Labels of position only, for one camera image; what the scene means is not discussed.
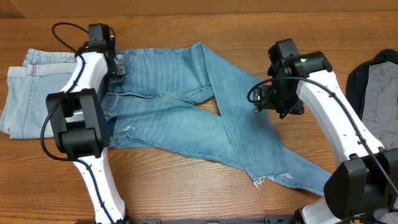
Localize blue denim jeans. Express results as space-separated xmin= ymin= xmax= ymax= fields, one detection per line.
xmin=102 ymin=43 xmax=330 ymax=195

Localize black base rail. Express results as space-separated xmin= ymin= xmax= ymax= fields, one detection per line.
xmin=124 ymin=215 xmax=296 ymax=224

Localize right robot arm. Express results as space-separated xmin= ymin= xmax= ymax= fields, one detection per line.
xmin=247 ymin=39 xmax=397 ymax=224

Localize folded light blue jeans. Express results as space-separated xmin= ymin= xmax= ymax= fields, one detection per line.
xmin=1 ymin=49 xmax=76 ymax=139

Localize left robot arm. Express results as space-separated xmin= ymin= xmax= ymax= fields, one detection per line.
xmin=43 ymin=24 xmax=130 ymax=223

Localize grey cargo pants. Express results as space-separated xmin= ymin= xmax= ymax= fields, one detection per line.
xmin=362 ymin=62 xmax=398 ymax=149

